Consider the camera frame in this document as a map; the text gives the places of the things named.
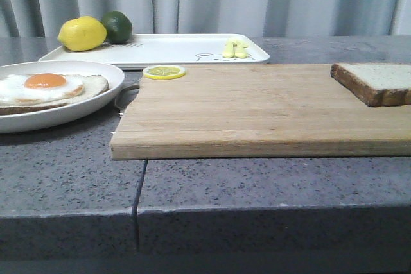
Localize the white bread slice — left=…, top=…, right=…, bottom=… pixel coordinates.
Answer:
left=330, top=63, right=410, bottom=107

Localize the green lime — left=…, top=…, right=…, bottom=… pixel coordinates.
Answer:
left=101, top=11, right=132, bottom=44

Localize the wooden cutting board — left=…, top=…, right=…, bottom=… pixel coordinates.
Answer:
left=110, top=64, right=410, bottom=160

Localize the metal cutting board handle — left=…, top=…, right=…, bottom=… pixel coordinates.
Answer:
left=113, top=83, right=140, bottom=114

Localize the white rectangular tray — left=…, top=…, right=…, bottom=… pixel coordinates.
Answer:
left=40, top=33, right=270, bottom=71

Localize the fried egg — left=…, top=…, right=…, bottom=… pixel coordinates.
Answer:
left=1, top=73, right=84, bottom=105

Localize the white round plate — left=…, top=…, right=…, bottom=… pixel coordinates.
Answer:
left=1, top=60, right=125, bottom=133

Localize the lemon slice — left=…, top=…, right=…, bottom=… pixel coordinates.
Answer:
left=142, top=65, right=186, bottom=80

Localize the yellow lemon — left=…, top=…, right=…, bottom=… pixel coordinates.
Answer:
left=57, top=16, right=107, bottom=52

